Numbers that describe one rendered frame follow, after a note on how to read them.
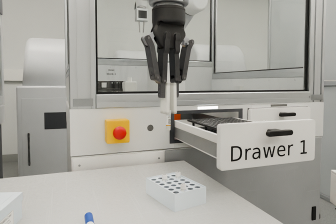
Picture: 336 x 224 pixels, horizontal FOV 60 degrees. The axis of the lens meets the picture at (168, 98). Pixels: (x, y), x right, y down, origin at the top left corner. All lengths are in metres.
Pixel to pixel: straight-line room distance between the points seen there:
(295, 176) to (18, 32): 3.71
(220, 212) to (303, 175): 0.77
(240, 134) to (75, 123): 0.50
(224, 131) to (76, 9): 0.57
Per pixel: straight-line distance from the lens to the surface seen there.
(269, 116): 1.19
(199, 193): 0.67
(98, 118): 0.94
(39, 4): 4.32
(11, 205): 0.63
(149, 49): 0.63
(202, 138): 0.82
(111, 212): 0.65
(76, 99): 0.93
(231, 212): 0.66
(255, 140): 0.75
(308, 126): 0.86
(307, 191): 1.41
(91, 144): 0.95
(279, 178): 1.29
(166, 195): 0.66
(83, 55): 0.93
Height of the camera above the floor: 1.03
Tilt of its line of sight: 3 degrees down
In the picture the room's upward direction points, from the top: straight up
